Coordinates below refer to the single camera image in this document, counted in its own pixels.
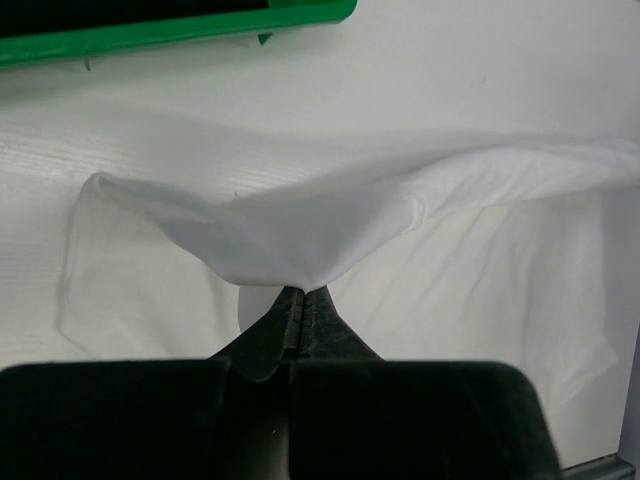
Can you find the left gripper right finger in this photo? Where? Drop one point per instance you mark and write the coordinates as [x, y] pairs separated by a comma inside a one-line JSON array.
[[325, 335]]

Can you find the black rolled t shirt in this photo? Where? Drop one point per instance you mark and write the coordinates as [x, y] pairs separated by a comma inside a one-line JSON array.
[[31, 17]]

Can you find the aluminium frame rail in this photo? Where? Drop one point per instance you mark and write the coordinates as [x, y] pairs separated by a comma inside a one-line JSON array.
[[610, 467]]

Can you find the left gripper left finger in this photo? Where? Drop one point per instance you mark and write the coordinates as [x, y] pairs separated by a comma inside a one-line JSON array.
[[273, 339]]

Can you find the green plastic bin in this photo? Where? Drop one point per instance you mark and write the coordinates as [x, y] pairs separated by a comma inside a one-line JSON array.
[[87, 43]]

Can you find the white t shirt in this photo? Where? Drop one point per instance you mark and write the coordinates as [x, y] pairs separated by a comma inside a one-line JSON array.
[[438, 245]]

